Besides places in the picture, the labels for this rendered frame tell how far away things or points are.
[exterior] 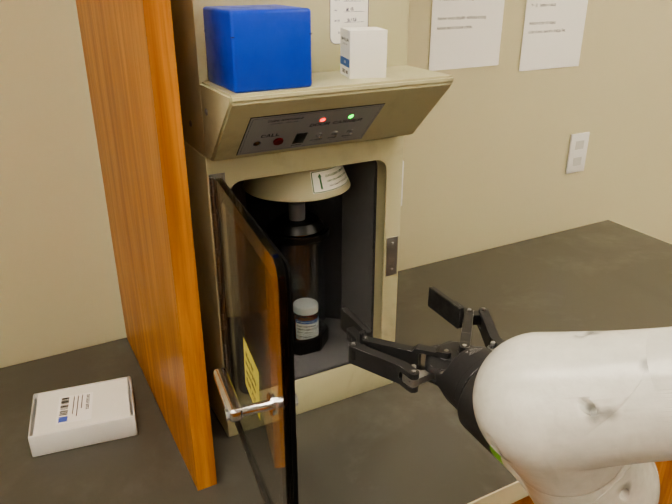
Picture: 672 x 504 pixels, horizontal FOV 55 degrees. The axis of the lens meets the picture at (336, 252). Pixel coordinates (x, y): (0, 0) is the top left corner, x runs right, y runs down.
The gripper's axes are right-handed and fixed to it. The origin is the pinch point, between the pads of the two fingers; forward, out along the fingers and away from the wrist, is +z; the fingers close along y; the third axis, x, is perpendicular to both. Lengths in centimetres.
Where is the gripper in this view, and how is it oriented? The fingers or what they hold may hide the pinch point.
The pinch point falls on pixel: (392, 310)
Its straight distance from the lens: 86.8
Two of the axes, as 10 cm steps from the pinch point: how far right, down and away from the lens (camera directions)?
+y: -9.0, 1.8, -4.0
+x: 0.0, 9.2, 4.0
